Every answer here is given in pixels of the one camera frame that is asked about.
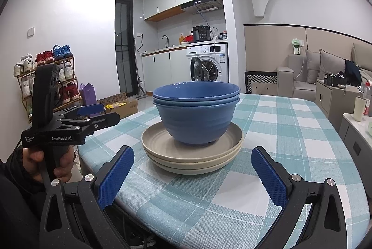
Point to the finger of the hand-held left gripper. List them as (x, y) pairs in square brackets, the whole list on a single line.
[(107, 119), (91, 110)]

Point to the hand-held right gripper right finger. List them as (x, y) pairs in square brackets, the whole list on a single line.
[(268, 179)]

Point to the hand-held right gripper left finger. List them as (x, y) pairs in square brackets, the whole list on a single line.
[(116, 176)]

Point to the beige plate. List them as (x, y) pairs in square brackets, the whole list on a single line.
[(189, 164), (157, 141), (189, 171)]

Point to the blue bowl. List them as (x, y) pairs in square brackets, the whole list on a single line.
[(197, 103), (197, 124), (197, 89)]

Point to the person's left forearm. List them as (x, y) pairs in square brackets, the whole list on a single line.
[(14, 208)]

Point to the person's left hand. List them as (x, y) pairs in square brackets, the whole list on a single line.
[(32, 163)]

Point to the purple bag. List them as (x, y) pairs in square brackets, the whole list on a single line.
[(88, 94)]

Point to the yellow snack packet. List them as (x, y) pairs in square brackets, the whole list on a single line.
[(116, 105)]

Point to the brown cardboard box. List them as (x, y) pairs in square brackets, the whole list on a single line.
[(128, 110)]

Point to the patterned cardboard box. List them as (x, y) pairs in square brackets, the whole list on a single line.
[(112, 97)]

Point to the shoe rack with shoes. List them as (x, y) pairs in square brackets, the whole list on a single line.
[(62, 51)]

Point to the black glass door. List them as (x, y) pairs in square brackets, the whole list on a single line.
[(125, 48)]

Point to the teal checked tablecloth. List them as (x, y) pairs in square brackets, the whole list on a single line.
[(203, 208)]

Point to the white kitchen base cabinets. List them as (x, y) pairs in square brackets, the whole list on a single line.
[(162, 68)]

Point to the beige dotted cushion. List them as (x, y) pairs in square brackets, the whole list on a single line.
[(263, 88)]

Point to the marble top coffee table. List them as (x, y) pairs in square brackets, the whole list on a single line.
[(351, 138)]

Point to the beige side cabinet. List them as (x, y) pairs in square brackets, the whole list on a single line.
[(328, 103)]

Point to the black kitchen faucet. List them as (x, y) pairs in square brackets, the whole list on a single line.
[(168, 42)]

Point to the grey sofa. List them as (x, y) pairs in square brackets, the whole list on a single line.
[(286, 80)]

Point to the yellow bottle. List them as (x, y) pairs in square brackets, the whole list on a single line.
[(182, 39)]

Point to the beige tumbler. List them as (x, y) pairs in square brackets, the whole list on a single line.
[(359, 109)]

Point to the red basin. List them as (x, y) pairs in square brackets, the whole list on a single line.
[(189, 39)]

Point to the black box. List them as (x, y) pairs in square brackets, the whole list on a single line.
[(334, 80)]

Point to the grey sofa pillow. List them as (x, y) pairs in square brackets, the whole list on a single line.
[(332, 64), (312, 67)]

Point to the white washing machine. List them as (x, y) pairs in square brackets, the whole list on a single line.
[(209, 51)]

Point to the clear water bottle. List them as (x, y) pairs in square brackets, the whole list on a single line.
[(367, 100)]

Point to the black pressure cooker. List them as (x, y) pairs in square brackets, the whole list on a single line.
[(201, 33)]

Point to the dark jacket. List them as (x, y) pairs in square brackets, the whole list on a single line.
[(353, 71)]

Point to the black range hood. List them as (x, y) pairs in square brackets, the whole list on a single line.
[(203, 3)]

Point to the white wall switch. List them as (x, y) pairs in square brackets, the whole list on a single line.
[(31, 32)]

